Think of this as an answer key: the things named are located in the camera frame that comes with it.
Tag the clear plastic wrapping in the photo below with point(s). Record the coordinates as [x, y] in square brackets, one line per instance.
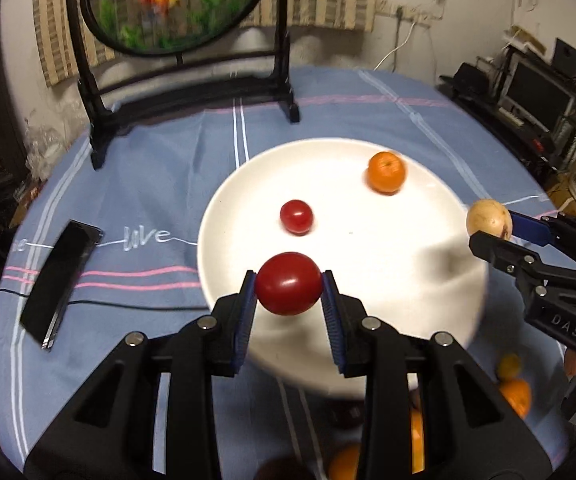
[48, 150]

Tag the orange mandarin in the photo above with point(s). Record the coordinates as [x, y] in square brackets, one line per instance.
[516, 399]
[345, 464]
[386, 172]
[416, 440]

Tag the black equipment shelf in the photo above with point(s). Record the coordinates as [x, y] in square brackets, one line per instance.
[472, 90]

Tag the dark purple plum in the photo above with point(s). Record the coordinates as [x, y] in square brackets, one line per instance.
[347, 417]

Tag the black speaker box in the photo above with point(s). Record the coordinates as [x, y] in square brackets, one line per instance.
[567, 57]

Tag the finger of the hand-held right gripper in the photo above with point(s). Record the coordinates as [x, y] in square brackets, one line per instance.
[530, 227]
[497, 250]

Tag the red cherry tomato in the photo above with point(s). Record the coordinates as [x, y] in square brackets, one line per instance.
[296, 216]
[288, 282]

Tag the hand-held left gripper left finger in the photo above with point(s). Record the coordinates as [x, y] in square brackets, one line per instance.
[245, 310]

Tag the computer monitor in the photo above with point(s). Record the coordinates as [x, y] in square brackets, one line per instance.
[537, 92]

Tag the round fish screen black stand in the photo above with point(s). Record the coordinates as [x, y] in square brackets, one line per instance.
[168, 5]

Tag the black smartphone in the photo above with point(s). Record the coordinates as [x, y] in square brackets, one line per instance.
[60, 285]

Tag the blue striped tablecloth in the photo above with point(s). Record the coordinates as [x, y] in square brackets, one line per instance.
[143, 185]

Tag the pale peach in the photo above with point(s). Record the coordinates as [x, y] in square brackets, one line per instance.
[487, 216]

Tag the white round plate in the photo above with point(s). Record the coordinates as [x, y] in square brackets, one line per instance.
[367, 260]

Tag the white wall outlet strip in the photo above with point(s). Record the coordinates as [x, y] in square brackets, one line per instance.
[417, 14]

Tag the dark red plum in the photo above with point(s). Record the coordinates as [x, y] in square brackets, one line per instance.
[283, 469]

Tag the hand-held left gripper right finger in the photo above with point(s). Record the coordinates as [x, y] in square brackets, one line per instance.
[333, 320]

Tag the yellow-green round fruit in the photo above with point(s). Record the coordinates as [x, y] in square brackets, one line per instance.
[509, 366]

